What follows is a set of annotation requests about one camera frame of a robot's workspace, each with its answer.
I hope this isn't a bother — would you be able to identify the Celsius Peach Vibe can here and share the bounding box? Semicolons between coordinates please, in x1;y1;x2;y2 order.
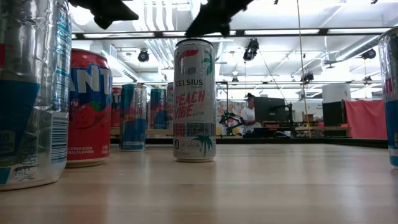
172;38;217;163

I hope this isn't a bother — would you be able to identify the black overhead crossbar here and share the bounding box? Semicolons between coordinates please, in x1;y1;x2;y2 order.
71;28;392;40

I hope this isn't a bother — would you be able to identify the black hanging spotlight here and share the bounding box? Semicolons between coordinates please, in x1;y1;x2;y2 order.
243;39;260;62

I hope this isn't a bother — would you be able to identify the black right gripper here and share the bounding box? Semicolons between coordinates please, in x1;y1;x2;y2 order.
185;0;254;38

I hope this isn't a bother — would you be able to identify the wooden workbench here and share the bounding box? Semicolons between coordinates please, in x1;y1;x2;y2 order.
264;121;354;138

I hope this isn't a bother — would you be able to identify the black hanging camera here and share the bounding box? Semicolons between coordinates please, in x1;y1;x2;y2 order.
360;49;377;60
137;49;150;63
300;72;315;85

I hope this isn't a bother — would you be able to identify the person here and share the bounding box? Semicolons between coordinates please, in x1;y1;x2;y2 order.
242;92;264;138

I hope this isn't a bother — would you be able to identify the blue silver Red Bull can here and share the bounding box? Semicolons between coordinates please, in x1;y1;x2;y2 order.
119;83;147;152
150;88;168;131
0;0;72;191
378;26;398;170

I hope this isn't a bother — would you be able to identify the black cabinet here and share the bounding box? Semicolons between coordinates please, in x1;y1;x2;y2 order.
322;100;346;127

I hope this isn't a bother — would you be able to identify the floral poster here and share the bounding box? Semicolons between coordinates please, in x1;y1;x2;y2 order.
216;100;246;125

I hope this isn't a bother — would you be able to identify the white cylindrical tank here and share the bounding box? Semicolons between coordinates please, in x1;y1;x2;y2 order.
322;83;352;104

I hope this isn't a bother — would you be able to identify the white Celsius can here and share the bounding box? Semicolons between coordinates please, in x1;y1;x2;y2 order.
166;82;175;131

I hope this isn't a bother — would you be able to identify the black monitor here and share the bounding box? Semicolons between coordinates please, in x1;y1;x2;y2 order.
254;96;289;123

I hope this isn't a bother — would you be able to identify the red Fanta strawberry can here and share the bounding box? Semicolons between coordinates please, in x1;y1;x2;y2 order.
111;86;123;129
65;48;113;169

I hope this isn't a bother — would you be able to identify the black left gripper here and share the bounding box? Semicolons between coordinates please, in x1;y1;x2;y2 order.
68;0;140;30

